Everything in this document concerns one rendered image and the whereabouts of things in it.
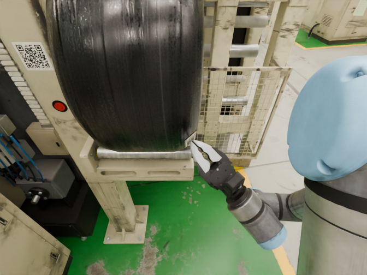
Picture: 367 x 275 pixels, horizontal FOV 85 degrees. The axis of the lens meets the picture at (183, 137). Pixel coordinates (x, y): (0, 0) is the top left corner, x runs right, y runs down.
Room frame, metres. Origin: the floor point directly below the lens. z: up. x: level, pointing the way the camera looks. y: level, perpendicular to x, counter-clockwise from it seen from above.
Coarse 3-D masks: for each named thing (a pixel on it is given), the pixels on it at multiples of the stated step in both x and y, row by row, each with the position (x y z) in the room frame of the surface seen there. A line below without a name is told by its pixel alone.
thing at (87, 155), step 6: (90, 138) 0.50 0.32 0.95; (90, 144) 0.47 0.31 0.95; (96, 144) 0.49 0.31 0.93; (84, 150) 0.44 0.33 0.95; (90, 150) 0.45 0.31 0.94; (84, 156) 0.42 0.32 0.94; (90, 156) 0.43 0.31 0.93; (84, 162) 0.42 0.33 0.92; (90, 162) 0.42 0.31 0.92; (96, 162) 0.45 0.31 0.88; (90, 168) 0.42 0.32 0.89; (96, 168) 0.43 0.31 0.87
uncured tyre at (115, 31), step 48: (48, 0) 0.43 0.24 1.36; (96, 0) 0.40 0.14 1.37; (144, 0) 0.40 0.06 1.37; (192, 0) 0.42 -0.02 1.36; (96, 48) 0.36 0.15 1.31; (144, 48) 0.36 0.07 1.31; (192, 48) 0.38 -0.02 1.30; (96, 96) 0.33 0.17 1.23; (144, 96) 0.33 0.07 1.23; (192, 96) 0.35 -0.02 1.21; (144, 144) 0.34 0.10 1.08
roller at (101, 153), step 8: (96, 152) 0.46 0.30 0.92; (104, 152) 0.46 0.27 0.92; (112, 152) 0.46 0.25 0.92; (120, 152) 0.46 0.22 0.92; (128, 152) 0.46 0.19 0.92; (136, 152) 0.46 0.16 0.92; (144, 152) 0.46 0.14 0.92; (152, 152) 0.46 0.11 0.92; (160, 152) 0.46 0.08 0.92; (168, 152) 0.46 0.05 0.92; (176, 152) 0.46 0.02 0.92; (184, 152) 0.46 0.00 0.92
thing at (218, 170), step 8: (216, 168) 0.33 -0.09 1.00; (224, 168) 0.33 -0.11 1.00; (232, 168) 0.33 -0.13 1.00; (216, 176) 0.31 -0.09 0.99; (224, 176) 0.31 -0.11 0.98; (216, 184) 0.30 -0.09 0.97; (224, 192) 0.31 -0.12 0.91; (240, 192) 0.30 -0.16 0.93; (248, 192) 0.29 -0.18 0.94; (232, 200) 0.28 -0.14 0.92; (240, 200) 0.27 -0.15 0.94
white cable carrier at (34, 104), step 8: (0, 40) 0.54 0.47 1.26; (0, 48) 0.54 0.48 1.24; (0, 56) 0.54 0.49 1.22; (8, 56) 0.54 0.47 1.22; (8, 64) 0.54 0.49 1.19; (8, 72) 0.54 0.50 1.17; (16, 72) 0.54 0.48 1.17; (16, 80) 0.54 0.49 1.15; (24, 80) 0.54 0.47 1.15; (24, 88) 0.54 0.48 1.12; (24, 96) 0.54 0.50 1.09; (32, 96) 0.54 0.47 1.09; (32, 104) 0.54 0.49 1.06; (40, 112) 0.54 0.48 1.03; (40, 120) 0.54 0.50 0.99; (48, 120) 0.54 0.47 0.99; (48, 128) 0.54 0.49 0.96
